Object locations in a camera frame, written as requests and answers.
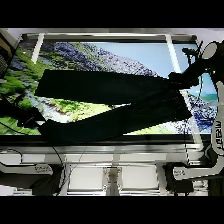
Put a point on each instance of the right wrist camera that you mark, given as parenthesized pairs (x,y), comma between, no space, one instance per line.
(188,52)

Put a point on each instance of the black pants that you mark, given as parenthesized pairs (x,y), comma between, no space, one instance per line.
(110,87)

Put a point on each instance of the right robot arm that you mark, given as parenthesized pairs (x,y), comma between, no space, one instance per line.
(218,110)

